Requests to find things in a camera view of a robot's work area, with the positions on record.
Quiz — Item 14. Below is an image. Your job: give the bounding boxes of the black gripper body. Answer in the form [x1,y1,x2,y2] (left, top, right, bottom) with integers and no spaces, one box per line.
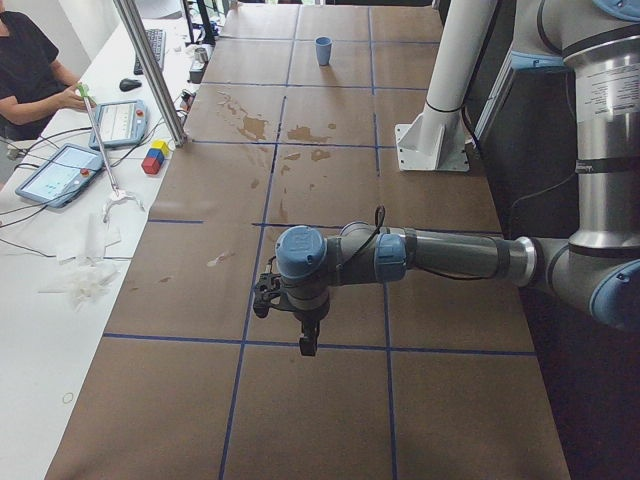
[294,306,325,336]

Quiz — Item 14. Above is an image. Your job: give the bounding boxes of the blue plastic cup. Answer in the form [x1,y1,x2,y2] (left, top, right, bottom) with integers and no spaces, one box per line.
[314,36,333,67]

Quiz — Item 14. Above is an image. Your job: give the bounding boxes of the red blue yellow blocks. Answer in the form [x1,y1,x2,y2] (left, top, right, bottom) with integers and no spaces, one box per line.
[141,140,170,175]

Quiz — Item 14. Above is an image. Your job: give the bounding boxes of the crumpled white tissues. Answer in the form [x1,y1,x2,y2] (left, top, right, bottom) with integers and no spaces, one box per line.
[37,213,120,310]

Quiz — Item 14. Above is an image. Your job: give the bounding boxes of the far teach pendant tablet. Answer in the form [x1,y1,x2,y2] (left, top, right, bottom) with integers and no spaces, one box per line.
[92,100,148,149]

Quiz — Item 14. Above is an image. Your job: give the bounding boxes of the teach pendant tablet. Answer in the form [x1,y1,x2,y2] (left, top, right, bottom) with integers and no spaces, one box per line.
[92,100,148,149]
[15,143,103,208]

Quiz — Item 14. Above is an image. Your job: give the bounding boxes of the small metal cup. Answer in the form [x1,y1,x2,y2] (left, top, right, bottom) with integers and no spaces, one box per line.
[194,47,208,64]

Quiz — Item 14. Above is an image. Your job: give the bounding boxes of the near teach pendant tablet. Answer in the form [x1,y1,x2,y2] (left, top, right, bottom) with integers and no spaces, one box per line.
[15,143,103,208]

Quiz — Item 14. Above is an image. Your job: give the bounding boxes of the black computer mouse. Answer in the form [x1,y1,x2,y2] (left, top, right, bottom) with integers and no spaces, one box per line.
[119,78,142,92]

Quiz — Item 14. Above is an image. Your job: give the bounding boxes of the black keyboard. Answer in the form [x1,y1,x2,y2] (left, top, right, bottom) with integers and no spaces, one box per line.
[133,28,167,76]

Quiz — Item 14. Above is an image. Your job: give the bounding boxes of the reacher grabber stick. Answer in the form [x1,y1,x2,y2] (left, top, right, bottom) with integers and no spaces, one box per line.
[76,82,144,223]

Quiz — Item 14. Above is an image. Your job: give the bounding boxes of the person in black shirt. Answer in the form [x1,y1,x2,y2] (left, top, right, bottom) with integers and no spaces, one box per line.
[1,9,86,140]

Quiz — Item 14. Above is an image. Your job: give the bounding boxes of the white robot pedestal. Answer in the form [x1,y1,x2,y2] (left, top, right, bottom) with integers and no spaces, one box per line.
[395,0,497,172]

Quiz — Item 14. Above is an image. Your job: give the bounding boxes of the aluminium frame post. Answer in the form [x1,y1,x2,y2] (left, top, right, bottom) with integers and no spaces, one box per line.
[114,0,187,147]

